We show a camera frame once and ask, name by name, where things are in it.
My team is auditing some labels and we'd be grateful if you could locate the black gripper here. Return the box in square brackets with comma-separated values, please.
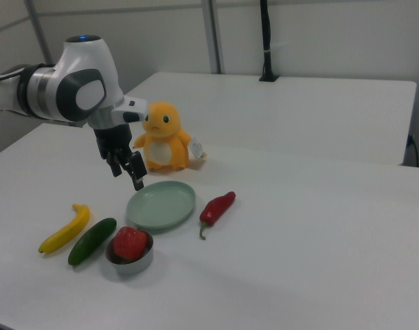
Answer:
[93, 123, 148, 192]

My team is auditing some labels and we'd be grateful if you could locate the red apple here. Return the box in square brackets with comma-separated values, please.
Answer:
[113, 226, 149, 261]

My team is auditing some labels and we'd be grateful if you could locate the white plush toy tag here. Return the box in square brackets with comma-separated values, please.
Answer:
[190, 136, 210, 161]

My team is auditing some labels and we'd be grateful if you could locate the green cucumber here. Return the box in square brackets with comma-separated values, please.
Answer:
[67, 217, 117, 267]

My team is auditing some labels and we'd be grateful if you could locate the black clamped pole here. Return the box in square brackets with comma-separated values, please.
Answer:
[258, 0, 280, 83]

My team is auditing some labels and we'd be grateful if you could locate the grey metal bowl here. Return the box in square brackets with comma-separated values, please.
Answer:
[104, 229, 155, 275]

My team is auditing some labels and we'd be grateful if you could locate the red chili pepper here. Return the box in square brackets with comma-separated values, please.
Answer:
[199, 190, 237, 241]

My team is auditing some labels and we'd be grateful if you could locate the orange dinosaur plush toy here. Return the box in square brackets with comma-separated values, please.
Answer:
[132, 100, 193, 172]

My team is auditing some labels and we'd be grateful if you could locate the aluminium partition post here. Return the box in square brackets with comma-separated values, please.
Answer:
[201, 0, 228, 75]
[23, 0, 56, 67]

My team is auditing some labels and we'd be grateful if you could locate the yellow banana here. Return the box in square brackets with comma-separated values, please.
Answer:
[38, 203, 91, 256]

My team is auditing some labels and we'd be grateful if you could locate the black wall cable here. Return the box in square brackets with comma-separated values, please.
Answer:
[406, 135, 419, 166]

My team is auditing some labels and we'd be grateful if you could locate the white side table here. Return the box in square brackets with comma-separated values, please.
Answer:
[122, 71, 418, 166]

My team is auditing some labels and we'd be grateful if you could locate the pale green plate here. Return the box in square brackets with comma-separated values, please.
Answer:
[126, 180, 197, 235]

